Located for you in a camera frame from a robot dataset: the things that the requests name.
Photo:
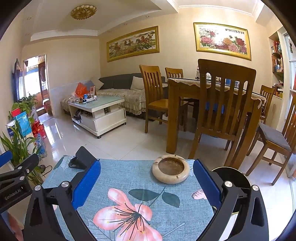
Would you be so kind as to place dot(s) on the white pillow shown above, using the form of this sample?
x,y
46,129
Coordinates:
x,y
137,83

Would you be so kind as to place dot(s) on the wooden chair with grey cushion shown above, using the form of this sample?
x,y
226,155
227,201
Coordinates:
x,y
275,136

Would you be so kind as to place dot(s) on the blue cardboard box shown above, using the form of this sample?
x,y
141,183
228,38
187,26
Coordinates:
x,y
22,124

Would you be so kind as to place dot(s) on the wooden dining table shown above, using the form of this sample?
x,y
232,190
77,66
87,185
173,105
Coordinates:
x,y
173,111

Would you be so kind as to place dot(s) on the black trash bin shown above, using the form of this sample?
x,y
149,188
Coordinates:
x,y
233,175

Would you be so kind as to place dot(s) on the blue floral tablecloth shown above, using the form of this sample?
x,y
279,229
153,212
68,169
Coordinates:
x,y
115,176

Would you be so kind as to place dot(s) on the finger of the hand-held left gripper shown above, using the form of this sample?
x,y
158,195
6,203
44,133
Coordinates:
x,y
25,164
5,158

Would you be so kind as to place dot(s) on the tall wooden dining chair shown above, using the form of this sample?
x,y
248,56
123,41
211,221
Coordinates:
x,y
226,67

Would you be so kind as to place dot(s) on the red gift box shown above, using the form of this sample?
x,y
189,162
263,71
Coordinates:
x,y
38,130

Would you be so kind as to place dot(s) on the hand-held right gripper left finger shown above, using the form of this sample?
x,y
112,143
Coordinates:
x,y
87,183

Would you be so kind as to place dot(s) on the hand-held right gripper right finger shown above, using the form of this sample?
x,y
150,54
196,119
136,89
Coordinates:
x,y
207,183

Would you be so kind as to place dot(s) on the blue plastic stool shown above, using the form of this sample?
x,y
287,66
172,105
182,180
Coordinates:
x,y
215,107

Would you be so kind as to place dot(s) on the gold ceiling lamp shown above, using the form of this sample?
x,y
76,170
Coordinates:
x,y
83,11

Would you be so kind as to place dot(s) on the beige lace sofa cover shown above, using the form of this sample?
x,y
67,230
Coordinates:
x,y
129,97

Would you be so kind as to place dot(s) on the wall mounted television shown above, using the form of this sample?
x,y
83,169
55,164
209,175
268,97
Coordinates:
x,y
17,81

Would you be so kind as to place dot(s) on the red plastic bag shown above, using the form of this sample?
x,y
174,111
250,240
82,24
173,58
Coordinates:
x,y
81,90

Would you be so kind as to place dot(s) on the potted bamboo plant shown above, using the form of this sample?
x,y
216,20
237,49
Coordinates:
x,y
18,143

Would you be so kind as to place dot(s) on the wall shelf with bottles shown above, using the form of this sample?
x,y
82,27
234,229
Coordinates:
x,y
277,60

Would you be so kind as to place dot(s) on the red desk calendar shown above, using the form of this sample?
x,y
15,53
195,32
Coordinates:
x,y
92,91

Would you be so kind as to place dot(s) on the beige stone ashtray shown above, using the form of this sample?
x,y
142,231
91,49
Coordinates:
x,y
170,179

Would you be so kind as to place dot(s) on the lace dining table cover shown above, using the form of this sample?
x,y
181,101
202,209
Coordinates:
x,y
185,81

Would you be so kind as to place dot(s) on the small blue gadget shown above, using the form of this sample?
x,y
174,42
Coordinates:
x,y
84,101

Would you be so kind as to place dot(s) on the grey sofa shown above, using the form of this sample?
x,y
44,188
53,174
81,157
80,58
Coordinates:
x,y
115,80

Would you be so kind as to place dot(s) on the gold framed horse painting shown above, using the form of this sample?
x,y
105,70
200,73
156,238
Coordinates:
x,y
133,44

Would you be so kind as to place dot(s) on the gold framed peony painting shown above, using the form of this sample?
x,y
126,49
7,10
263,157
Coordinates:
x,y
222,40

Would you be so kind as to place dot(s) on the leafy green houseplant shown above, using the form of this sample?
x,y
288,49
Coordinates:
x,y
25,102

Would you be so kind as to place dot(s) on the white coffee table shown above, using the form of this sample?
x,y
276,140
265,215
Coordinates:
x,y
104,120

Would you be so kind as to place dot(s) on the black phone stand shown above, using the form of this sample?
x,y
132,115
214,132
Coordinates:
x,y
81,155

